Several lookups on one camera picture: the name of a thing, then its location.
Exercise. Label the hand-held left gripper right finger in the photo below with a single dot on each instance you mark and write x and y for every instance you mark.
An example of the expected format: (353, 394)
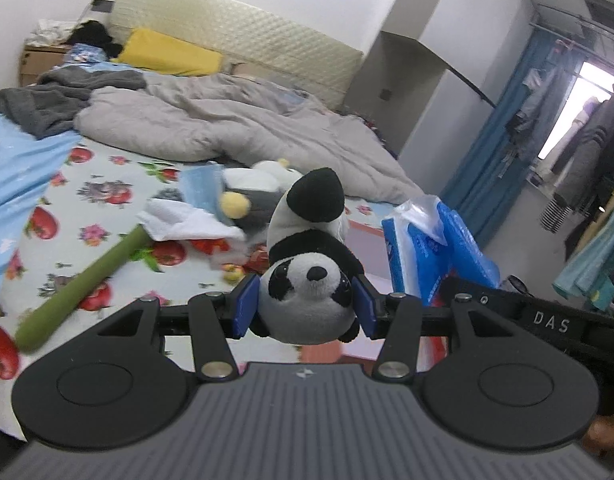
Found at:
(363, 310)

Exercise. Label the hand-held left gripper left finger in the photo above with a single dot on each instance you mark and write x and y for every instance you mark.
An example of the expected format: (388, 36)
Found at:
(248, 305)

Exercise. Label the panda plush toy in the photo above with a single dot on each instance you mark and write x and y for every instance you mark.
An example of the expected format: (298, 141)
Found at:
(307, 280)

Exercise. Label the pink cardboard box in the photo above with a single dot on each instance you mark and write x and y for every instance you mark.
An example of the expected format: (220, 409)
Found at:
(367, 240)

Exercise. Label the blue tissue pack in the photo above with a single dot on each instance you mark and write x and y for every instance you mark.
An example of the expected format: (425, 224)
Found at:
(417, 255)

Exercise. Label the white cloth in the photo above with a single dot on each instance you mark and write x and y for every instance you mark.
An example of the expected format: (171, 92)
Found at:
(187, 222)

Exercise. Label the blue face mask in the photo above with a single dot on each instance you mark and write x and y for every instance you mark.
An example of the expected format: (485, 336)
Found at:
(202, 187)

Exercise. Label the teal hanging garment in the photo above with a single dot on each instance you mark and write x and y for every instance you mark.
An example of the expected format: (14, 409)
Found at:
(594, 265)

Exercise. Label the striped hanging garment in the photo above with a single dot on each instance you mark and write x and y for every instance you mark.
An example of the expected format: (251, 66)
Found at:
(554, 215)

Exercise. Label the grey penguin plush toy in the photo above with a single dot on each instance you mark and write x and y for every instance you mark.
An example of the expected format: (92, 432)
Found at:
(252, 192)

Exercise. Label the green massage hammer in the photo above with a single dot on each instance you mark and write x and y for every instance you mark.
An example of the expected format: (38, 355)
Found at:
(82, 287)

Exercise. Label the dark hanging coat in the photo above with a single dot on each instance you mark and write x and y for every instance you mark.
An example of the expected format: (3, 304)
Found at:
(589, 155)

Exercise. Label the blue curtain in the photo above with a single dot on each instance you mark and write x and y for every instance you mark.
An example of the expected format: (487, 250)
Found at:
(497, 150)

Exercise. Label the light grey duvet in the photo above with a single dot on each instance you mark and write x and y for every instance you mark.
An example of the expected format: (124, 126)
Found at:
(247, 120)

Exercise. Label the floral bed sheet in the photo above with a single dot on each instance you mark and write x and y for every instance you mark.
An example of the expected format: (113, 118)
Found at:
(92, 180)

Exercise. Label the blue grey hanging clothes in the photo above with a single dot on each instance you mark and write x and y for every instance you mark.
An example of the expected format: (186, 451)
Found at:
(534, 110)

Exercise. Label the yellow pillow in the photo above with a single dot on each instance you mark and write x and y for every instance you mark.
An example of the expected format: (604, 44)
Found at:
(167, 52)

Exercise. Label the cream quilted headboard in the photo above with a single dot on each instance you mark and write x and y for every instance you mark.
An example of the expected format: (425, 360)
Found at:
(247, 30)

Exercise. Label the dark grey blanket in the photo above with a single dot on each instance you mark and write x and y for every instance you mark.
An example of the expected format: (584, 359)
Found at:
(52, 97)

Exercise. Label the white wardrobe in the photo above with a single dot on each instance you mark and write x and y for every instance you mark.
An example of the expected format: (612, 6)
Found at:
(467, 35)

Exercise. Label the blue patterned packet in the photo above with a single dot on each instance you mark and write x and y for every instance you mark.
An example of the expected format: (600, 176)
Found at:
(84, 54)

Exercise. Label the black clothing heap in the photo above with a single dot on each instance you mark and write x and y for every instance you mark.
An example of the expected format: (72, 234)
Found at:
(94, 37)

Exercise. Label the wooden nightstand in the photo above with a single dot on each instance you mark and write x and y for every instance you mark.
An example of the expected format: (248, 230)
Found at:
(37, 65)

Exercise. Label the white crumpled clothes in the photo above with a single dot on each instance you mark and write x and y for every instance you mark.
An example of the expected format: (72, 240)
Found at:
(49, 32)

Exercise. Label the dark wall switch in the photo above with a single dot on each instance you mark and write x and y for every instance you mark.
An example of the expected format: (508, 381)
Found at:
(386, 94)

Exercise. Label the metal clothes rail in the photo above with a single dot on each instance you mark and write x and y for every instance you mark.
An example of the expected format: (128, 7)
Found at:
(577, 17)

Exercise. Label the wall power socket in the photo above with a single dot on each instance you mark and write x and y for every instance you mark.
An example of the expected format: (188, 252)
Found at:
(102, 6)

